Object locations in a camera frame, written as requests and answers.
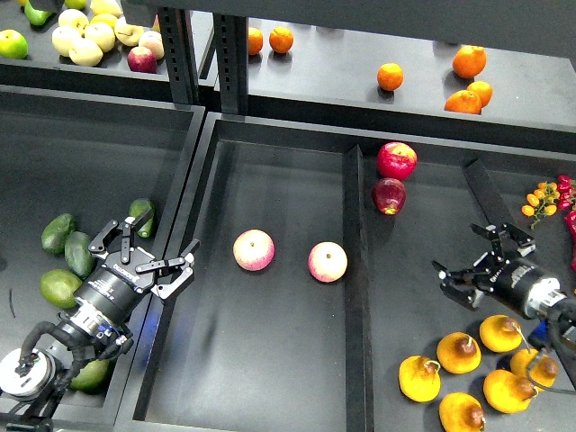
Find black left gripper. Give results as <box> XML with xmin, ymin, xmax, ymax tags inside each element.
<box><xmin>75</xmin><ymin>211</ymin><xmax>201</xmax><ymax>327</ymax></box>

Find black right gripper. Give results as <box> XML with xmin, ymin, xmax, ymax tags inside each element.
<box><xmin>432</xmin><ymin>223</ymin><xmax>565</xmax><ymax>320</ymax></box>

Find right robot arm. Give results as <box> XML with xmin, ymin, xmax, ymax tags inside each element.
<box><xmin>432</xmin><ymin>223</ymin><xmax>575</xmax><ymax>383</ymax></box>

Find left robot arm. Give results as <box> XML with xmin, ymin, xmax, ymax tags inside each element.
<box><xmin>1</xmin><ymin>210</ymin><xmax>200</xmax><ymax>431</ymax></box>

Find dark avocado top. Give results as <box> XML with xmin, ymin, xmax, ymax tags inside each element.
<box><xmin>128</xmin><ymin>198</ymin><xmax>156</xmax><ymax>239</ymax></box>

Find dark avocado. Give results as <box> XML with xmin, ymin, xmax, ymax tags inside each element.
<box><xmin>128</xmin><ymin>198</ymin><xmax>156</xmax><ymax>239</ymax></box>
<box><xmin>40</xmin><ymin>213</ymin><xmax>77</xmax><ymax>255</ymax></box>

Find dark avocado elongated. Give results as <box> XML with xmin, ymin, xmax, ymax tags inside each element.
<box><xmin>64</xmin><ymin>231</ymin><xmax>95</xmax><ymax>280</ymax></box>

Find dark avocado upper left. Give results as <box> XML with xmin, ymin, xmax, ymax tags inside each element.
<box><xmin>40</xmin><ymin>213</ymin><xmax>77</xmax><ymax>255</ymax></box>

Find light green avocado left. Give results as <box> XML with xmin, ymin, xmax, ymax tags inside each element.
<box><xmin>40</xmin><ymin>268</ymin><xmax>82</xmax><ymax>309</ymax></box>

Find light green avocado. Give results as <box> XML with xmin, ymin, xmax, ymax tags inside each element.
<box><xmin>70</xmin><ymin>360</ymin><xmax>111</xmax><ymax>393</ymax></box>
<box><xmin>40</xmin><ymin>268</ymin><xmax>82</xmax><ymax>309</ymax></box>

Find light green avocado lower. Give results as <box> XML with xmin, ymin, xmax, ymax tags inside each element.
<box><xmin>70</xmin><ymin>360</ymin><xmax>111</xmax><ymax>393</ymax></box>

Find yellow pear bottom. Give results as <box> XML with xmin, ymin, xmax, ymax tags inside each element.
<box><xmin>438</xmin><ymin>392</ymin><xmax>486</xmax><ymax>431</ymax></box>

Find pale yellow pear front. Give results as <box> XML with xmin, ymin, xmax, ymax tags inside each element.
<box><xmin>68</xmin><ymin>38</ymin><xmax>104</xmax><ymax>67</ymax></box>

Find pale yellow pear centre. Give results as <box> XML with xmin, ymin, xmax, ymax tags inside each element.
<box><xmin>84</xmin><ymin>22</ymin><xmax>116</xmax><ymax>53</ymax></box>

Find pale yellow pear left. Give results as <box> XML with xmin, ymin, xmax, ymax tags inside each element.
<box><xmin>51</xmin><ymin>26</ymin><xmax>82</xmax><ymax>58</ymax></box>

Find yellow pear shelf back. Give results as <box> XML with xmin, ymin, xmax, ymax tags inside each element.
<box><xmin>90</xmin><ymin>13</ymin><xmax>118</xmax><ymax>29</ymax></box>

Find cherry tomato bunch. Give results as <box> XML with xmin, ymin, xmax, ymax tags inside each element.
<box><xmin>521</xmin><ymin>182</ymin><xmax>560</xmax><ymax>230</ymax></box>

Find red chili peppers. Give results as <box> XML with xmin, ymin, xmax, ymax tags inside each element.
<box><xmin>558</xmin><ymin>175</ymin><xmax>576</xmax><ymax>271</ymax></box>

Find pink apple left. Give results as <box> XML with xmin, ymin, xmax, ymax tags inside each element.
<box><xmin>232</xmin><ymin>229</ymin><xmax>275</xmax><ymax>271</ymax></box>

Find pink apple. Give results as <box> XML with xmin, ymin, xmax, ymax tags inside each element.
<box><xmin>232</xmin><ymin>229</ymin><xmax>275</xmax><ymax>271</ymax></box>
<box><xmin>308</xmin><ymin>241</ymin><xmax>347</xmax><ymax>284</ymax></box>

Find black left tray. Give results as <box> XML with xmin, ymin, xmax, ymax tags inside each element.
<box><xmin>0</xmin><ymin>84</ymin><xmax>208</xmax><ymax>432</ymax></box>

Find black tray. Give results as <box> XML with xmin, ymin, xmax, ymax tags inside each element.
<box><xmin>0</xmin><ymin>84</ymin><xmax>208</xmax><ymax>432</ymax></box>
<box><xmin>115</xmin><ymin>114</ymin><xmax>575</xmax><ymax>431</ymax></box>

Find dark red apple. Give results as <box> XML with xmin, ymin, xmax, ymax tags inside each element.
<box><xmin>372</xmin><ymin>177</ymin><xmax>406</xmax><ymax>216</ymax></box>

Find bright red apple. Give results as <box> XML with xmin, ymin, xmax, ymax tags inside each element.
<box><xmin>376</xmin><ymin>141</ymin><xmax>418</xmax><ymax>181</ymax></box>

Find orange front right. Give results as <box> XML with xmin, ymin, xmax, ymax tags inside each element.
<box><xmin>444</xmin><ymin>90</ymin><xmax>482</xmax><ymax>114</ymax></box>

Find black centre tray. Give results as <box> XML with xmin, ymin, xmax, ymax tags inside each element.
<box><xmin>115</xmin><ymin>114</ymin><xmax>575</xmax><ymax>431</ymax></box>

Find pink apple right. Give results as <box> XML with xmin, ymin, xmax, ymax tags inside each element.
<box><xmin>308</xmin><ymin>241</ymin><xmax>347</xmax><ymax>284</ymax></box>

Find orange small right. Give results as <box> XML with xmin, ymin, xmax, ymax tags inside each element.
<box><xmin>467</xmin><ymin>81</ymin><xmax>493</xmax><ymax>108</ymax></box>

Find red apple on shelf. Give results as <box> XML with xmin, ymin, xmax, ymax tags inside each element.
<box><xmin>127</xmin><ymin>46</ymin><xmax>158</xmax><ymax>74</ymax></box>

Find black tray divider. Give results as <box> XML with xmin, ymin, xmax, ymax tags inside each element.
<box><xmin>343</xmin><ymin>146</ymin><xmax>374</xmax><ymax>431</ymax></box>

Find large orange top right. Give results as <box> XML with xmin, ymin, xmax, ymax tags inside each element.
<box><xmin>453</xmin><ymin>45</ymin><xmax>487</xmax><ymax>79</ymax></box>

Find pale pink peach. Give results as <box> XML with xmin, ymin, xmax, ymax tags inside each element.
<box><xmin>139</xmin><ymin>31</ymin><xmax>165</xmax><ymax>60</ymax></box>

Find orange tangerine middle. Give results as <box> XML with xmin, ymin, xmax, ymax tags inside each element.
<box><xmin>377</xmin><ymin>63</ymin><xmax>404</xmax><ymax>91</ymax></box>

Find green apple on shelf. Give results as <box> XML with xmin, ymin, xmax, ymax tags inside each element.
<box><xmin>0</xmin><ymin>29</ymin><xmax>28</xmax><ymax>59</ymax></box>

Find black shelf post left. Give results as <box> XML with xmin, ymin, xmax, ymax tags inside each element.
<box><xmin>157</xmin><ymin>6</ymin><xmax>200</xmax><ymax>105</ymax></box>

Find black shelf post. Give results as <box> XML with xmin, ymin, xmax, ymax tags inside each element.
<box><xmin>157</xmin><ymin>6</ymin><xmax>200</xmax><ymax>105</ymax></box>
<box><xmin>212</xmin><ymin>13</ymin><xmax>248</xmax><ymax>115</ymax></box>

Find black shelf post right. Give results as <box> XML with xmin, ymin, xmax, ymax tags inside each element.
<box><xmin>212</xmin><ymin>13</ymin><xmax>248</xmax><ymax>115</ymax></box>

